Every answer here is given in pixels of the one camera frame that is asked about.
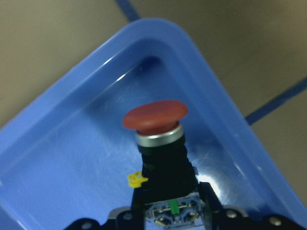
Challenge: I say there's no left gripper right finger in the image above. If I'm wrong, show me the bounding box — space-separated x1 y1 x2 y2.
199 182 305 230

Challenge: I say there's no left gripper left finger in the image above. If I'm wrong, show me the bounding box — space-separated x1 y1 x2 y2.
64 218 100 230

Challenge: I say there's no red emergency stop button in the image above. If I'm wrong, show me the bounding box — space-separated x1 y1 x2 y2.
122 100 203 230

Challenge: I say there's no blue plastic tray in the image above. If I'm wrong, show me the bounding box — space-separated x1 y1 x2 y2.
0 19 307 230

